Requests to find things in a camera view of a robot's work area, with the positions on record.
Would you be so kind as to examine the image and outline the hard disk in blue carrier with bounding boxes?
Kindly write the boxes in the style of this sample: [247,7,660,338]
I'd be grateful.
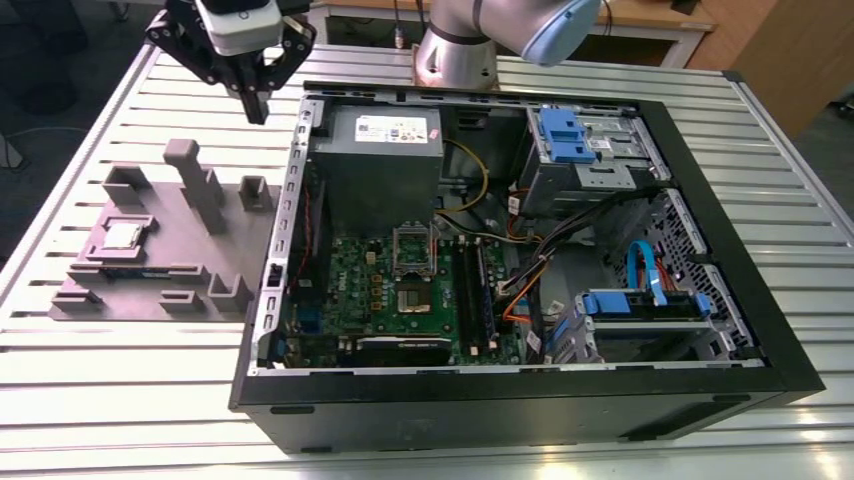
[574,289,714,324]

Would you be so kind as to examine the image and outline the blue plastic drive clip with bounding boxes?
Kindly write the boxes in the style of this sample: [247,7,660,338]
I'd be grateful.
[540,107,587,144]
[552,139,598,164]

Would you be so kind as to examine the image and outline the yellow wire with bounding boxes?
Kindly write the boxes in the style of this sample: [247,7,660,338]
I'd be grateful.
[436,138,492,215]

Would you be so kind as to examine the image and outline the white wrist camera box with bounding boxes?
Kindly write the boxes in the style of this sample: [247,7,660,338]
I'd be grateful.
[197,0,283,57]

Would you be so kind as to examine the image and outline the green RAM stick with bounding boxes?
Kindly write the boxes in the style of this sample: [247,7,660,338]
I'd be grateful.
[97,268,172,281]

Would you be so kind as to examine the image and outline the green motherboard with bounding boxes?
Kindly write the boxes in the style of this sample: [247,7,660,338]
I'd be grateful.
[276,234,528,369]

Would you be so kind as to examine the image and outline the silver square CPU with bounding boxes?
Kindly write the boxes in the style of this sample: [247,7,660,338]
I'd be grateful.
[99,222,145,250]

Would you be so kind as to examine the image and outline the black open PC case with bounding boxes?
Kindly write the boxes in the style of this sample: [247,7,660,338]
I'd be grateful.
[228,79,827,455]

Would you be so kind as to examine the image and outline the blue data wire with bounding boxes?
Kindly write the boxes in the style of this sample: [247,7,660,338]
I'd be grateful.
[626,239,668,307]

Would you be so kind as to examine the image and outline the black installed RAM stick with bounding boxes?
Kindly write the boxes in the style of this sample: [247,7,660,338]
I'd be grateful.
[470,238,500,349]

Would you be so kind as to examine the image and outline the silver drive cage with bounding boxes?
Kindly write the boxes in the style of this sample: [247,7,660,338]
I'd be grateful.
[519,102,672,216]

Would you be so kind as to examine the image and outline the CPU socket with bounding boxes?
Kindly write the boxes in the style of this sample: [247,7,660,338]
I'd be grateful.
[391,278,440,318]

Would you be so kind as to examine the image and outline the black graphics card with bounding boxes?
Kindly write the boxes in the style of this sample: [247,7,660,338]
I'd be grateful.
[339,333,455,369]

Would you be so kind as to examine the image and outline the black wire bundle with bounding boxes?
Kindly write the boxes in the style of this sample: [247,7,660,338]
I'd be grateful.
[496,185,668,296]

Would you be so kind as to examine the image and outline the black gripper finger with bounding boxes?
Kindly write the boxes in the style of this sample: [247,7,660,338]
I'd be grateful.
[145,0,259,125]
[255,17,316,124]

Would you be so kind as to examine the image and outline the metal socket cover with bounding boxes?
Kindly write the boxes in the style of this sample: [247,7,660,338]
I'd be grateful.
[391,221,440,280]

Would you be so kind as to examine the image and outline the orange wire bundle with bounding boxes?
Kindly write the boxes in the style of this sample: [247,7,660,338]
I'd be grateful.
[496,279,543,326]

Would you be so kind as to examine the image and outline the grey plastic parts rack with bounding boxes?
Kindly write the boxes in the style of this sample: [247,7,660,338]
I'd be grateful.
[49,138,286,324]

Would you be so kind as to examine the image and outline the wooden cabinet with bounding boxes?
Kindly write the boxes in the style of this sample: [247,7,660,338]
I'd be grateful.
[690,0,854,139]

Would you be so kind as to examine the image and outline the grey power supply unit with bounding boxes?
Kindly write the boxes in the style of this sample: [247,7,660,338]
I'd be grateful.
[311,104,447,236]

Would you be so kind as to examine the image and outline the silver disk bay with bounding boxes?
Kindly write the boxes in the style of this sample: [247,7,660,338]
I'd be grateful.
[543,289,766,369]

